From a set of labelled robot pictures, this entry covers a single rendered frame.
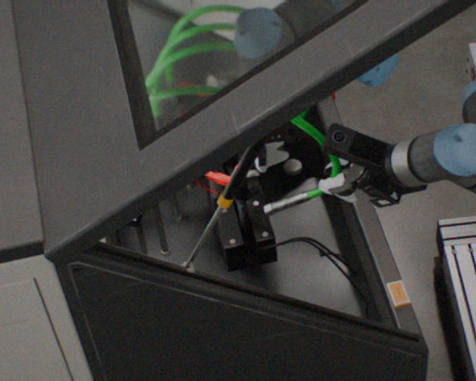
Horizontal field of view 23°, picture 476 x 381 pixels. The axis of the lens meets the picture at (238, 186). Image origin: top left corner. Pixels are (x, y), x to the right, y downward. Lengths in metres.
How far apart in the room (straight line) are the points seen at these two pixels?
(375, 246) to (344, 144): 0.44
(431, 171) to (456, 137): 0.08
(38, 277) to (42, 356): 0.21
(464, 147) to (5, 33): 0.75
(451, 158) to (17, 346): 0.71
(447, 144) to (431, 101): 2.08
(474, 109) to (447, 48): 2.10
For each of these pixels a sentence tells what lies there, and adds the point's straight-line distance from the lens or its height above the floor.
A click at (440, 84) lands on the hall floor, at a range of 3.82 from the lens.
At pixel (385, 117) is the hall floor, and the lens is 3.71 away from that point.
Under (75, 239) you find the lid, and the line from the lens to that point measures 1.57.
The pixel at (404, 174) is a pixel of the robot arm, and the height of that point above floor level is 1.38.
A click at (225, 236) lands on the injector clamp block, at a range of 2.20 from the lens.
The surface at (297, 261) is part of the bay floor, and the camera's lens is 2.34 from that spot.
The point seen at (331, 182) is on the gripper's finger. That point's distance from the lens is 1.91.
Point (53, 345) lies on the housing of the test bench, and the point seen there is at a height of 1.24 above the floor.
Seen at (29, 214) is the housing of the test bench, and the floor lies 1.50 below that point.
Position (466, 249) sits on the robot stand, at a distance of 3.11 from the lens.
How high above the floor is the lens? 2.74
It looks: 51 degrees down
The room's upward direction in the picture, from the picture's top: 7 degrees counter-clockwise
